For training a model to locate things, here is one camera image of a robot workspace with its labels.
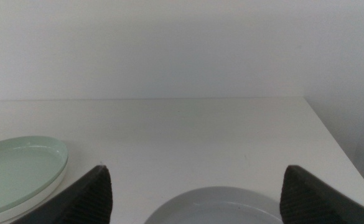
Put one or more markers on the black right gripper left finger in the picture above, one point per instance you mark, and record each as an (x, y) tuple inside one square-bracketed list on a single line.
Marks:
[(82, 202)]

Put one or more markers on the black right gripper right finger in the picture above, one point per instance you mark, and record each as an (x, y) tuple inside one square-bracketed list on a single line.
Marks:
[(312, 202)]

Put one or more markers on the white shallow bowl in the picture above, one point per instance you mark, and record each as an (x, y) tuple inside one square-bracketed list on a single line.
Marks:
[(29, 205)]

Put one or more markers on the pale green shallow bowl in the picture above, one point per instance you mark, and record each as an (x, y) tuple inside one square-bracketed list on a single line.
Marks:
[(16, 168)]

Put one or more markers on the grey shallow bowl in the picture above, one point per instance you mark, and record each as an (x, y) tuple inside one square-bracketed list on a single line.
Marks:
[(212, 208)]

